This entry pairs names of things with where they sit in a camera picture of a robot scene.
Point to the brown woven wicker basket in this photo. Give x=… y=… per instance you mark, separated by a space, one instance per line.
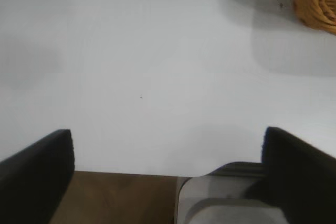
x=315 y=1

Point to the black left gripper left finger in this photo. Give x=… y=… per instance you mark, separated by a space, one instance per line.
x=34 y=182

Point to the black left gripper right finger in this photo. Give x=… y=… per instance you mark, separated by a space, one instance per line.
x=307 y=182

